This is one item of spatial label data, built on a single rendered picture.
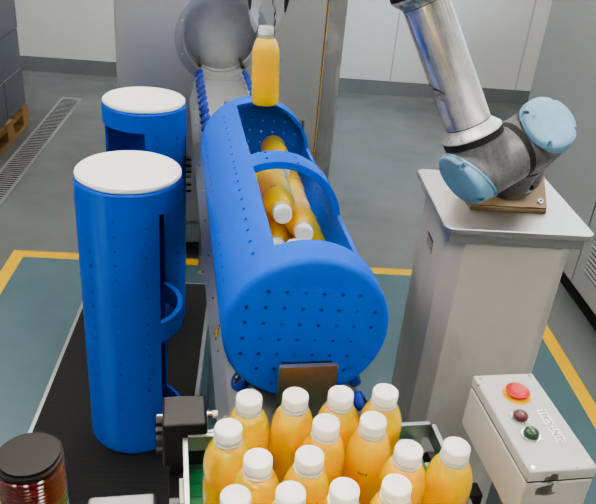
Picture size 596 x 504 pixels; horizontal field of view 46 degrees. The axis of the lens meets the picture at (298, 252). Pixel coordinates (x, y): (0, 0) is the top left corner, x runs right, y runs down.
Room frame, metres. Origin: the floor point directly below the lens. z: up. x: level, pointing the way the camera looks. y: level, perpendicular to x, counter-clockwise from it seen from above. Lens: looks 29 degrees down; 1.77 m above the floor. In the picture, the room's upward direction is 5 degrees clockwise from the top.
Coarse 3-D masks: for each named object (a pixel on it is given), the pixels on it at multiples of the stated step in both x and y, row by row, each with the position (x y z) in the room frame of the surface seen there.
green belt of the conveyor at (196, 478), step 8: (200, 464) 0.84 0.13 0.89; (424, 464) 0.88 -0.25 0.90; (192, 472) 0.82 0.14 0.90; (200, 472) 0.82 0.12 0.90; (192, 480) 0.80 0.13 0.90; (200, 480) 0.80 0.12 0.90; (192, 488) 0.78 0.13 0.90; (200, 488) 0.79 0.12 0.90; (192, 496) 0.77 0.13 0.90; (200, 496) 0.77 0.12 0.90
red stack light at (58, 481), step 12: (60, 468) 0.48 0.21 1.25; (0, 480) 0.46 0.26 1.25; (48, 480) 0.47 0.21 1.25; (60, 480) 0.48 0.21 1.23; (0, 492) 0.46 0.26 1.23; (12, 492) 0.45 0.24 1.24; (24, 492) 0.45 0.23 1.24; (36, 492) 0.46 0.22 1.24; (48, 492) 0.46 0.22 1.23; (60, 492) 0.48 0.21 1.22
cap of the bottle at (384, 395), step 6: (378, 384) 0.85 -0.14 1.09; (384, 384) 0.85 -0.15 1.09; (378, 390) 0.84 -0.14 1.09; (384, 390) 0.84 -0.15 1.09; (390, 390) 0.84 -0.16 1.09; (396, 390) 0.84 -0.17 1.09; (372, 396) 0.83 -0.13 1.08; (378, 396) 0.82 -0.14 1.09; (384, 396) 0.82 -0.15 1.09; (390, 396) 0.82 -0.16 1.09; (396, 396) 0.83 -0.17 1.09; (378, 402) 0.82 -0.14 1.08; (384, 402) 0.82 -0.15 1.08; (390, 402) 0.82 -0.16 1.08
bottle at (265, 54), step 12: (264, 36) 1.70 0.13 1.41; (264, 48) 1.68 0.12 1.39; (276, 48) 1.70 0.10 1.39; (252, 60) 1.70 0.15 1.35; (264, 60) 1.68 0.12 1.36; (276, 60) 1.69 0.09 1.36; (252, 72) 1.70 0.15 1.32; (264, 72) 1.68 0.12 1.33; (276, 72) 1.69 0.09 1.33; (252, 84) 1.70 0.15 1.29; (264, 84) 1.68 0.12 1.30; (276, 84) 1.69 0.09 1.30; (252, 96) 1.70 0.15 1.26; (264, 96) 1.68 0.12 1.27; (276, 96) 1.69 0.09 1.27
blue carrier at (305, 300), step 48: (240, 144) 1.48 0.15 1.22; (288, 144) 1.83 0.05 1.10; (240, 192) 1.26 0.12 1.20; (240, 240) 1.08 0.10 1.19; (336, 240) 1.35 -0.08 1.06; (240, 288) 0.95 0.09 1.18; (288, 288) 0.95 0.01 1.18; (336, 288) 0.97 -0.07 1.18; (240, 336) 0.94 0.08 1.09; (288, 336) 0.96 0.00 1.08; (336, 336) 0.97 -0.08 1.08; (384, 336) 0.99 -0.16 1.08; (336, 384) 0.97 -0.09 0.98
